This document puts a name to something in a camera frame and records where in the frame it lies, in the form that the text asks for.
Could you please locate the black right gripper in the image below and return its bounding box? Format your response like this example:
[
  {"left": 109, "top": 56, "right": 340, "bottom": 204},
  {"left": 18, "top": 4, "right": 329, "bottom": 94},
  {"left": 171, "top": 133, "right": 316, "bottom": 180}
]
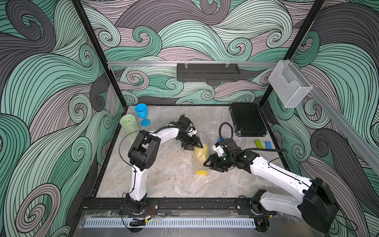
[{"left": 202, "top": 153, "right": 235, "bottom": 171}]

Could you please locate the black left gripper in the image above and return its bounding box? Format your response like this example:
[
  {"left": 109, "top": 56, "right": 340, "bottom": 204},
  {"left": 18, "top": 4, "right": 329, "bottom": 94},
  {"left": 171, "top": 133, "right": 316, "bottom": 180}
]
[{"left": 178, "top": 134, "right": 203, "bottom": 151}]

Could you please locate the yellow plastic wine glass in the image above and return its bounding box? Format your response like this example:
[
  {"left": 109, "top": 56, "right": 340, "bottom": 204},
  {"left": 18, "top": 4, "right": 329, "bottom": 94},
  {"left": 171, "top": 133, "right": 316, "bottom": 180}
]
[{"left": 192, "top": 145, "right": 209, "bottom": 176}]

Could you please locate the green plastic wine glass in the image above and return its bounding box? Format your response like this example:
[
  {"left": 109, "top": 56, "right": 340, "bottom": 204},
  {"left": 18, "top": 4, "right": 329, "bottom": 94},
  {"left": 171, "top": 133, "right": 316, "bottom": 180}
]
[{"left": 119, "top": 115, "right": 140, "bottom": 140}]

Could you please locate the blue tape dispenser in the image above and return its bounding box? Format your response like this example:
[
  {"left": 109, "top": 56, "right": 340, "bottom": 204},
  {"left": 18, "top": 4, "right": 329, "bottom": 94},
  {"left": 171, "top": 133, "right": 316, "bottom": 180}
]
[{"left": 217, "top": 137, "right": 226, "bottom": 143}]

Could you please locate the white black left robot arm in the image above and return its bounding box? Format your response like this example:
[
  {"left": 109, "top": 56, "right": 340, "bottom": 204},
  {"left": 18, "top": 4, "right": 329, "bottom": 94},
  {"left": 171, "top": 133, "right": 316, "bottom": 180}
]
[{"left": 125, "top": 115, "right": 203, "bottom": 213}]

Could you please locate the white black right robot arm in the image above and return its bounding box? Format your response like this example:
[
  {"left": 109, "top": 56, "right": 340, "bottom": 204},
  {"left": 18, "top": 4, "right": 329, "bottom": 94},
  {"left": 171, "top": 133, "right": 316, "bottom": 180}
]
[{"left": 203, "top": 138, "right": 340, "bottom": 233}]

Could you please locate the blue plastic wine glass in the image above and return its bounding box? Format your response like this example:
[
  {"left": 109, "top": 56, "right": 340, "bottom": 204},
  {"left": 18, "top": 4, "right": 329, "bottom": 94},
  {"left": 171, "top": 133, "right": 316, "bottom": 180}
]
[{"left": 135, "top": 103, "right": 151, "bottom": 127}]

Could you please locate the green toy brick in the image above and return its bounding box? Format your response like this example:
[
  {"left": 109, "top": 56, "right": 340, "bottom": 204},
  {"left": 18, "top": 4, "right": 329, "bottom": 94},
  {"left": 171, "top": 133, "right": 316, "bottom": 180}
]
[{"left": 254, "top": 139, "right": 264, "bottom": 149}]

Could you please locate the blue toy brick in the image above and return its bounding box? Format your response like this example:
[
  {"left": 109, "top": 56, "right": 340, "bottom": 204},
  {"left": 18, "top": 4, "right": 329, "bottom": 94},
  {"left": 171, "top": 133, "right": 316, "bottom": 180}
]
[{"left": 265, "top": 141, "right": 274, "bottom": 150}]

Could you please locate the black hard case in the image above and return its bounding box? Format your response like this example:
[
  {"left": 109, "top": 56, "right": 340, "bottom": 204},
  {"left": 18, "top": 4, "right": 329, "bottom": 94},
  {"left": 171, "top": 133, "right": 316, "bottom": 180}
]
[{"left": 229, "top": 103, "right": 267, "bottom": 137}]

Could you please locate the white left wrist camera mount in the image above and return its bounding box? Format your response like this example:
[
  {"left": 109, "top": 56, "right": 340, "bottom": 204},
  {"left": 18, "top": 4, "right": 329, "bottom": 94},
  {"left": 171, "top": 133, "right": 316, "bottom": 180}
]
[{"left": 188, "top": 127, "right": 197, "bottom": 137}]

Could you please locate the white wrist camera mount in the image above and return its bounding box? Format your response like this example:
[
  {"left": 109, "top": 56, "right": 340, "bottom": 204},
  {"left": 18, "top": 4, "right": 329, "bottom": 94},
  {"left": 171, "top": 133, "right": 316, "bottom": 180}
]
[
  {"left": 212, "top": 144, "right": 226, "bottom": 157},
  {"left": 188, "top": 127, "right": 197, "bottom": 137}
]

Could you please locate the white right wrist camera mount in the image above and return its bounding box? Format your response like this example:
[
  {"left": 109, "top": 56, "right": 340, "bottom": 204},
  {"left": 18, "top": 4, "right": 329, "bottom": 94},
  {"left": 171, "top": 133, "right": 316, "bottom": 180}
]
[{"left": 212, "top": 144, "right": 226, "bottom": 157}]

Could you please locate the black wall tray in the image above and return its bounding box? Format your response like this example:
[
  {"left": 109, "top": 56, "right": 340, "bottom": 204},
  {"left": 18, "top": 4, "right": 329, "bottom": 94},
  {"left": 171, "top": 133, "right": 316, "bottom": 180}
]
[{"left": 177, "top": 63, "right": 241, "bottom": 83}]

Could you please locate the white slotted cable duct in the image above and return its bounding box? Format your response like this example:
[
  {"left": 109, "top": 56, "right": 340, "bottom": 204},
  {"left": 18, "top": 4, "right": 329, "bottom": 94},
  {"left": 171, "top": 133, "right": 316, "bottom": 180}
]
[{"left": 83, "top": 217, "right": 256, "bottom": 229}]

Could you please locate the clear acrylic wall box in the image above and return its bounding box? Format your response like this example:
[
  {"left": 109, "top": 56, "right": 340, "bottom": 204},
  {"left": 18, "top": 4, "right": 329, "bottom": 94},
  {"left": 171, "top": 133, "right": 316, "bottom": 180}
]
[{"left": 268, "top": 60, "right": 313, "bottom": 108}]

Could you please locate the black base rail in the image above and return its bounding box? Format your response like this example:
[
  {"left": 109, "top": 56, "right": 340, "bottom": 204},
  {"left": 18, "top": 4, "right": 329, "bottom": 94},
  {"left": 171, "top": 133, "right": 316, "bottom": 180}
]
[{"left": 80, "top": 195, "right": 301, "bottom": 216}]

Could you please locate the black frame post right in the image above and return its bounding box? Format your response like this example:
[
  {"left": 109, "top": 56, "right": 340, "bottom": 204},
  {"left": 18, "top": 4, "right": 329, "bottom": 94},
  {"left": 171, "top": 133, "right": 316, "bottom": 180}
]
[{"left": 259, "top": 1, "right": 325, "bottom": 108}]

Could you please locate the black frame post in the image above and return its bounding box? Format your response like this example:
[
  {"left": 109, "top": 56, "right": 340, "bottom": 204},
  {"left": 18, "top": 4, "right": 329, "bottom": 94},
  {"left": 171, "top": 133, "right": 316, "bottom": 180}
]
[
  {"left": 72, "top": 0, "right": 128, "bottom": 111},
  {"left": 259, "top": 1, "right": 325, "bottom": 108}
]

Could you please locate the black frame post left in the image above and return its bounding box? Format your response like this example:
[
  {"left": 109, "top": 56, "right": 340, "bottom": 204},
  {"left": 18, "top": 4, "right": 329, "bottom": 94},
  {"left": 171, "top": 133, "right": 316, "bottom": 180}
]
[{"left": 72, "top": 0, "right": 128, "bottom": 111}]

